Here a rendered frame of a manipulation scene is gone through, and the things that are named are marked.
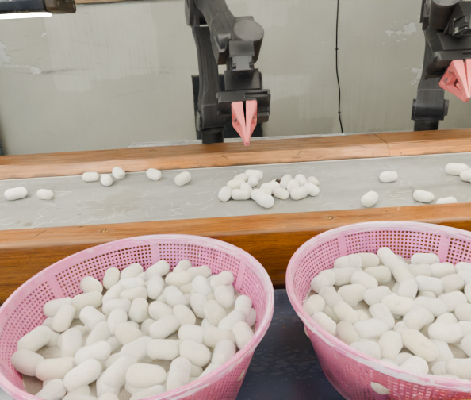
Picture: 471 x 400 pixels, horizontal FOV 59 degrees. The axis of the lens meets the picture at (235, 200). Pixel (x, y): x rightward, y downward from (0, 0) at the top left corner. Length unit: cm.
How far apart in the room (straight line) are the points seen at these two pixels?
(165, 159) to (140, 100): 200
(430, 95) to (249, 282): 88
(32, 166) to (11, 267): 40
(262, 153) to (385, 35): 207
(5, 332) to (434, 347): 39
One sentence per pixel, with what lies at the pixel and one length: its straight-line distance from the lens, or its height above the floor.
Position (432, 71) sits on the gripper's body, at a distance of 99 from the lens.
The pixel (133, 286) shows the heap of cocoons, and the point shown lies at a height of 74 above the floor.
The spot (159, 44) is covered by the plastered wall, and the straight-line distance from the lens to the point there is 282.
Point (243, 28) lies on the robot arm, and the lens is 82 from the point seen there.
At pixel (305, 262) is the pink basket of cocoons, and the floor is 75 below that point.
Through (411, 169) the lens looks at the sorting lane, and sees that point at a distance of 87.
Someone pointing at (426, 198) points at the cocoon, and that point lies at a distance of 71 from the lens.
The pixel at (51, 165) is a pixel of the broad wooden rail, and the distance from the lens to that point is 97.
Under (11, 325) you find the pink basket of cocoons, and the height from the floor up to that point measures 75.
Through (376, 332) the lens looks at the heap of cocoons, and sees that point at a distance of 43.
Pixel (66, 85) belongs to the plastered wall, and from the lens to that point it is 303.
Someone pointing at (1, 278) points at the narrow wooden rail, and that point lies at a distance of 64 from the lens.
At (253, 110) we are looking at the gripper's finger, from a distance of 78.
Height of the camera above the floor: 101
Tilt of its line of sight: 22 degrees down
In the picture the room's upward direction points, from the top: 3 degrees counter-clockwise
